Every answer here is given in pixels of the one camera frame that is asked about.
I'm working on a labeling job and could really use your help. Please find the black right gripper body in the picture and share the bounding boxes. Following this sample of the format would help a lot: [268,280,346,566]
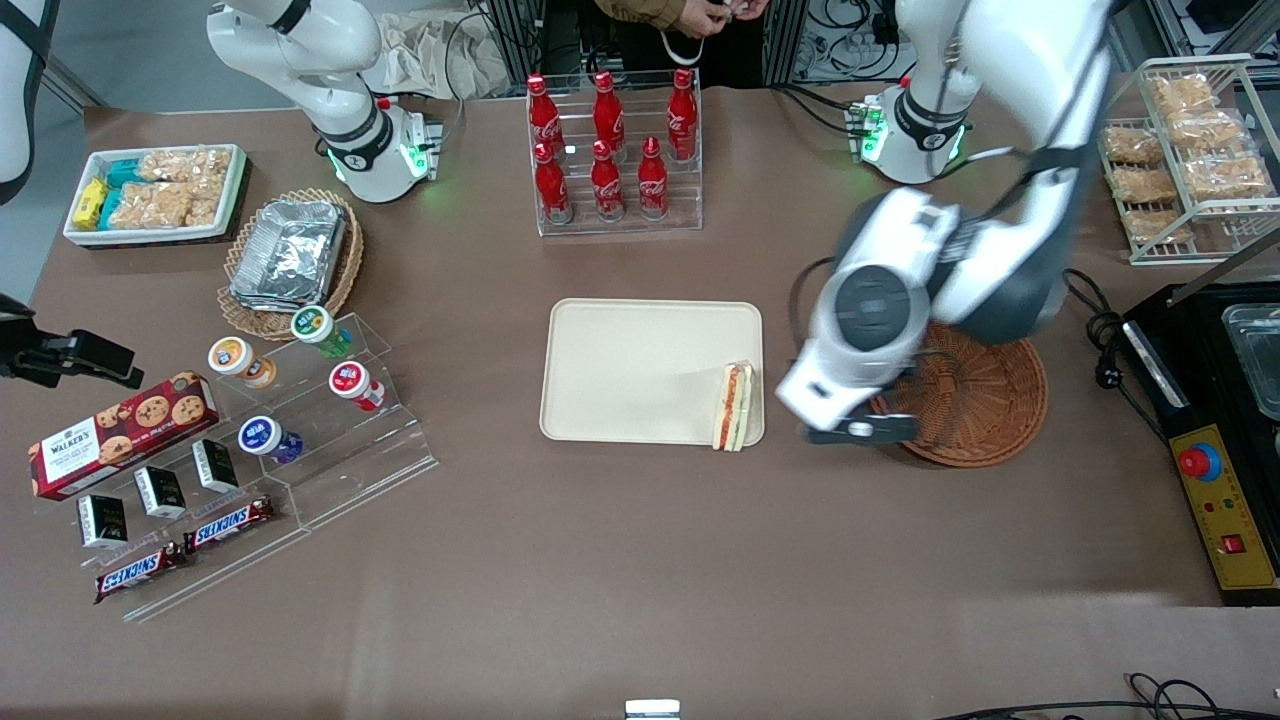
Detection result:
[0,293,44,385]

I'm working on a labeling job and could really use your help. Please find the triangular sandwich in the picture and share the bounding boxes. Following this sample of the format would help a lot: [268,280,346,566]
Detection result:
[709,361,755,453]

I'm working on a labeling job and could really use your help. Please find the brown sleeved right forearm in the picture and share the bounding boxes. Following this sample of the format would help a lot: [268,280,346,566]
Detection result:
[594,0,691,32]

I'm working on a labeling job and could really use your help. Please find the white rectangular snack tray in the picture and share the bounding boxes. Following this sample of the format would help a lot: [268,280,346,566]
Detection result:
[62,144,249,248]

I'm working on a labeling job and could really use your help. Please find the light tan wicker basket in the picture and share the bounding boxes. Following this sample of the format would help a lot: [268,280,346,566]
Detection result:
[217,188,365,342]

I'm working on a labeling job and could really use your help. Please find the round brown wicker basket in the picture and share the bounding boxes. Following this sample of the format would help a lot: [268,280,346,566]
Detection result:
[868,322,1050,469]

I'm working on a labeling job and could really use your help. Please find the beige plastic tray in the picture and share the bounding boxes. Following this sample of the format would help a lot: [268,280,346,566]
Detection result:
[539,298,766,447]

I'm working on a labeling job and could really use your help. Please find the person's right hand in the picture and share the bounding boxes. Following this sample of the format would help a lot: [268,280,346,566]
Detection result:
[679,0,732,40]

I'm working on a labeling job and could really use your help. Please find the red Walkers cookie box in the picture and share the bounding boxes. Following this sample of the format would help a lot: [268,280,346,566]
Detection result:
[28,371,221,501]

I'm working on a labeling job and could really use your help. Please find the small black box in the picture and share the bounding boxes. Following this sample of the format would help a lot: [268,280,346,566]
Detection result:
[134,466,188,520]
[78,494,129,549]
[192,438,241,495]

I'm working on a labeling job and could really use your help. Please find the orange lid drink cup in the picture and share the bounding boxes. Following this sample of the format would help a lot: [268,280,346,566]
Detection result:
[207,337,279,391]

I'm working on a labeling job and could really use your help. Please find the yellow snack packet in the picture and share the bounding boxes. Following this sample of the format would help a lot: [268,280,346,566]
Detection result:
[72,177,110,232]

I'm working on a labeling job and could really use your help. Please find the clear bag of rice crackers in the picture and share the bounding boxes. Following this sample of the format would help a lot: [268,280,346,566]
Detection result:
[138,147,234,187]
[186,172,230,227]
[108,181,196,230]

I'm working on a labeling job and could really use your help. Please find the blue lid drink cup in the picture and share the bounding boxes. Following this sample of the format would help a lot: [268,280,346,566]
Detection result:
[237,416,305,466]

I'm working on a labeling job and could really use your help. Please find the Snickers chocolate bar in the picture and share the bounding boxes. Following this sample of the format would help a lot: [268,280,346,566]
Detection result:
[94,542,189,605]
[183,495,276,554]

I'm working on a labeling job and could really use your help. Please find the stack of foil trays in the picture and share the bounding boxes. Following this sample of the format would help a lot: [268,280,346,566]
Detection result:
[229,199,348,314]

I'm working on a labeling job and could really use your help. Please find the green lid drink cup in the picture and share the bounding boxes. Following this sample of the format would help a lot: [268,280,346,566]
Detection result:
[291,305,354,360]

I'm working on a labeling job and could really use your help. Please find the clear acrylic bottle rack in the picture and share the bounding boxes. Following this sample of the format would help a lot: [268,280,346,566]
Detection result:
[527,68,704,238]

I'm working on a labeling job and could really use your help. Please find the clear acrylic stepped stand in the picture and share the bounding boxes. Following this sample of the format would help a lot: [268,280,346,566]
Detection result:
[75,430,313,624]
[213,312,439,532]

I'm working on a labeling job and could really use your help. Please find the red lid drink cup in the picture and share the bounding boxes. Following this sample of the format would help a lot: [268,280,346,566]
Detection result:
[329,361,387,413]

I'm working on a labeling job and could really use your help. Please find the red cola bottle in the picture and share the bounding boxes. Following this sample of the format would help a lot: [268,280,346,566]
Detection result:
[527,73,567,153]
[593,70,628,151]
[590,140,627,222]
[533,142,574,226]
[667,67,700,162]
[636,137,670,221]

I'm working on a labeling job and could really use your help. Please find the black tabletop appliance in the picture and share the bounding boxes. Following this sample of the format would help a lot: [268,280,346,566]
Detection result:
[1122,283,1280,607]

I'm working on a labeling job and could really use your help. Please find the bagged fried snack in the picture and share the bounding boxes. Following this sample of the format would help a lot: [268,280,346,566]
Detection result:
[1110,165,1183,205]
[1180,152,1274,202]
[1165,110,1243,153]
[1125,208,1198,247]
[1103,125,1167,167]
[1148,75,1220,114]

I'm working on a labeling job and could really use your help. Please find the yellow emergency stop box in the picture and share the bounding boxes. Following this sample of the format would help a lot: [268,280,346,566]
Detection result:
[1168,425,1280,594]

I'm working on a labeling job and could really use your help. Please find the clear rectangular container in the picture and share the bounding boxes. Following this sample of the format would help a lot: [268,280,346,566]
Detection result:
[1221,304,1280,422]

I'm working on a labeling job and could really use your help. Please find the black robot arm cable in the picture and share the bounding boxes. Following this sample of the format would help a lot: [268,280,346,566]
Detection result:
[788,255,843,353]

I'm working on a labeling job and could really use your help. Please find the black power cable with plug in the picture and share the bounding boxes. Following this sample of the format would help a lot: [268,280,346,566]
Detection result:
[1060,268,1171,442]

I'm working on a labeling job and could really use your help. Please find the white wire shelf rack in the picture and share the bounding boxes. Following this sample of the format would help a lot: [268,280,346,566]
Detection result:
[1097,53,1280,267]

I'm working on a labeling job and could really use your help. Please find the black floor cable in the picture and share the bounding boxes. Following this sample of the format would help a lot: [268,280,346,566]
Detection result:
[935,673,1280,720]

